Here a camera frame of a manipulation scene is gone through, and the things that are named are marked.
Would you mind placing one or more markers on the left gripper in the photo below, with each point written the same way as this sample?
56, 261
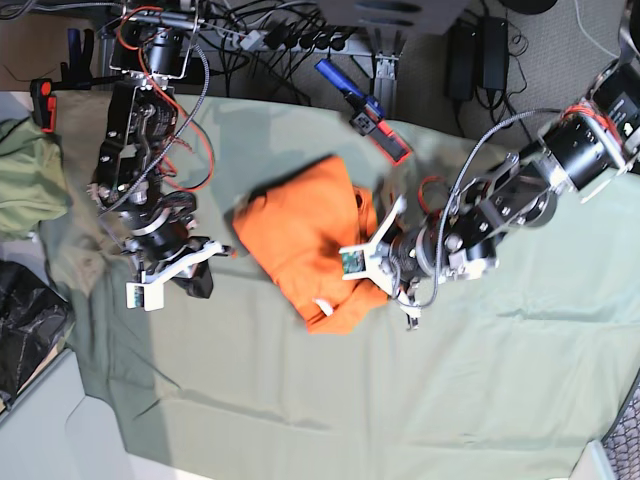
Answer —
391, 262

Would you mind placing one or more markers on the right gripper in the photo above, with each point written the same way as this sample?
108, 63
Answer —
189, 269

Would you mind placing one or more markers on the orange T-shirt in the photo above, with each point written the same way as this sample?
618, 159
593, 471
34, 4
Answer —
295, 228

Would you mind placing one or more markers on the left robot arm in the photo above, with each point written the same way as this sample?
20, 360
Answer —
597, 134

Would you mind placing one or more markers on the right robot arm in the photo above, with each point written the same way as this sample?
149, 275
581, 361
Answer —
154, 41

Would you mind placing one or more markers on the green table cloth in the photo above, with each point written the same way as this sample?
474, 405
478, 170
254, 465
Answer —
506, 377

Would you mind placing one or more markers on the blue red clamp tool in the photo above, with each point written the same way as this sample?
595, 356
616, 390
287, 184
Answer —
368, 119

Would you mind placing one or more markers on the black plastic bag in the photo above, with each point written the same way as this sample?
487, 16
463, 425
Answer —
33, 320

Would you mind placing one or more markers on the olive green garment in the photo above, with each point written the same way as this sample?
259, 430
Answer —
33, 184

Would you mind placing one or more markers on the aluminium table leg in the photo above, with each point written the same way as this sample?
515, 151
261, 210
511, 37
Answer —
378, 57

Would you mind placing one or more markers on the black power adapter brick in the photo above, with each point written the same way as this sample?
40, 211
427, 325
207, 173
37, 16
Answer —
460, 62

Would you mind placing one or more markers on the red black clamp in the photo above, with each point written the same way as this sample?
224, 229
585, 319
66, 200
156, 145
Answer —
44, 104

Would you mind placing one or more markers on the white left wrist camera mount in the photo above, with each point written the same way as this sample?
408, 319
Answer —
357, 260

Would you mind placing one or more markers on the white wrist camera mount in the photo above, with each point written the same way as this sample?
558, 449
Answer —
149, 297
357, 260

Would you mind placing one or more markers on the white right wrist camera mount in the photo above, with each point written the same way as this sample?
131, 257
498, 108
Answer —
149, 297

